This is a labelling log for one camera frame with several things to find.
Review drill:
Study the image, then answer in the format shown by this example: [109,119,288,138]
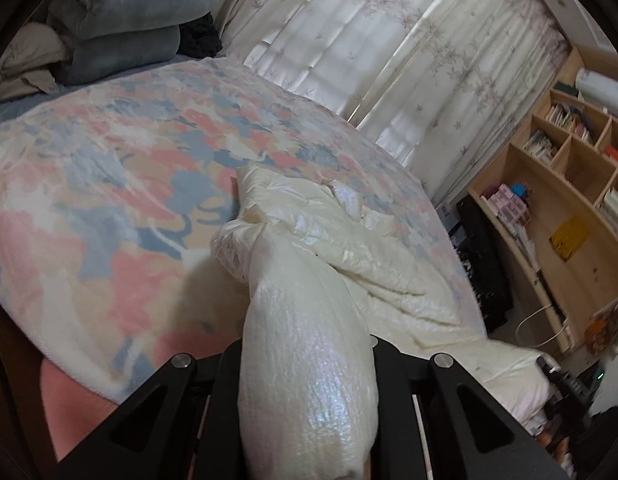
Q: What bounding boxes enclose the cream shiny puffer jacket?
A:
[211,165,550,479]

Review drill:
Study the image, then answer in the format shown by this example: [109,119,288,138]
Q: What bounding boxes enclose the yellow paper on shelf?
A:
[550,216,590,262]

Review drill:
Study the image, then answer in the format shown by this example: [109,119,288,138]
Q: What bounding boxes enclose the pink boxes on shelf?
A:
[482,183,531,226]

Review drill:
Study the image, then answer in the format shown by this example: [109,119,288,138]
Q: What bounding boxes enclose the wooden bookshelf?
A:
[467,48,618,356]

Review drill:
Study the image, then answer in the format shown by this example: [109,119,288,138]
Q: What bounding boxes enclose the floral pastel bed blanket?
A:
[0,58,484,402]

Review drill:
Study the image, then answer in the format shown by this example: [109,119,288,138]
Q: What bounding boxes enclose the white patterned window curtain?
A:
[218,0,570,204]

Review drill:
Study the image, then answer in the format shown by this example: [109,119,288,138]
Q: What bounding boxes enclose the lower blue rolled blanket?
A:
[62,26,181,84]

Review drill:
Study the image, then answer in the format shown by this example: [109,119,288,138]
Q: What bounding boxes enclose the black fuzzy cloth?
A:
[178,13,223,58]

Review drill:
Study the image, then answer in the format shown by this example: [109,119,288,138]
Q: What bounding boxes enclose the beige crumpled cloth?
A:
[0,22,70,102]

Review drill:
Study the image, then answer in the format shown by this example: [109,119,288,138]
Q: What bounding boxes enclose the white cable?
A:
[514,302,572,348]

